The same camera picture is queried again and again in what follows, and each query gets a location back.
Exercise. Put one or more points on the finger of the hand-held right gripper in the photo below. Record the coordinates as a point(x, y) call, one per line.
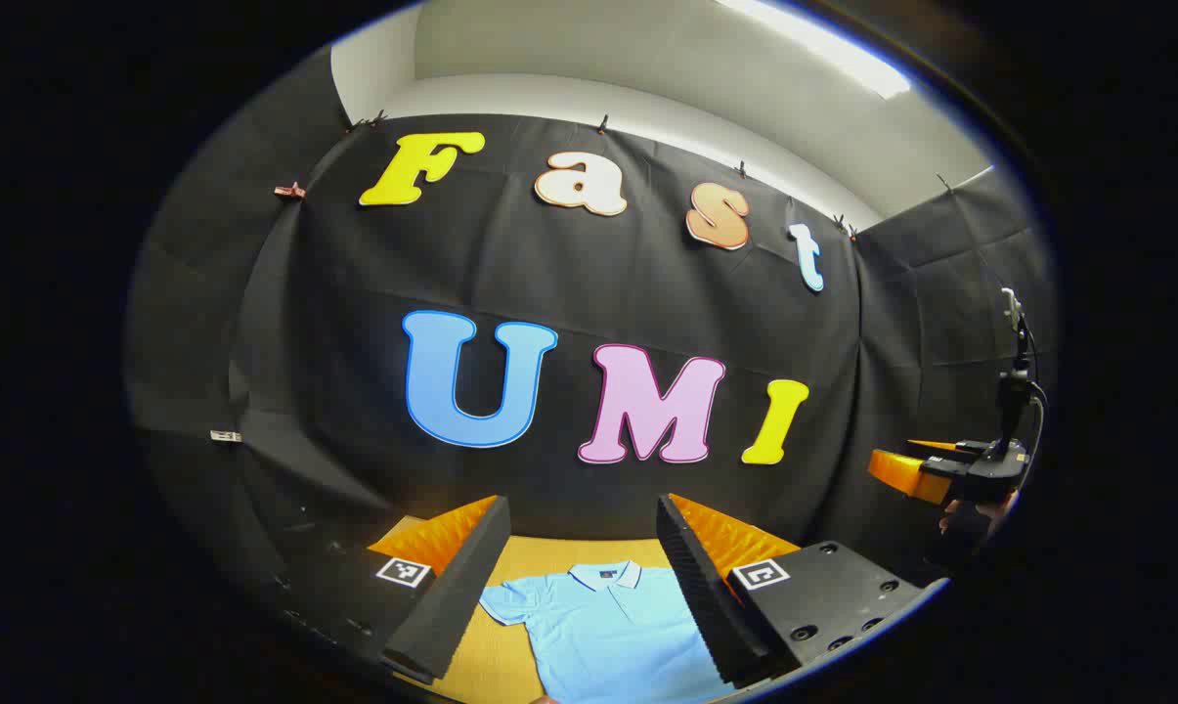
point(940, 448)
point(901, 471)

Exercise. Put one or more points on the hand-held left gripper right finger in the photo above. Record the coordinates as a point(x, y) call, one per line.
point(706, 596)

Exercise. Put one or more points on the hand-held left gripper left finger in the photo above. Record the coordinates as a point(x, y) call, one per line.
point(452, 596)

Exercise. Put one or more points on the light blue T-shirt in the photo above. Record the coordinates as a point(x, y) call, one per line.
point(598, 636)

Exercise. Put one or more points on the small white tag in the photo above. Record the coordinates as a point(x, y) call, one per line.
point(225, 435)

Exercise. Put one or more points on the ceiling light strip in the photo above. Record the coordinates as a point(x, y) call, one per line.
point(823, 47)

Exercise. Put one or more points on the red cloth clip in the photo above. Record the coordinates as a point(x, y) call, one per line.
point(291, 191)

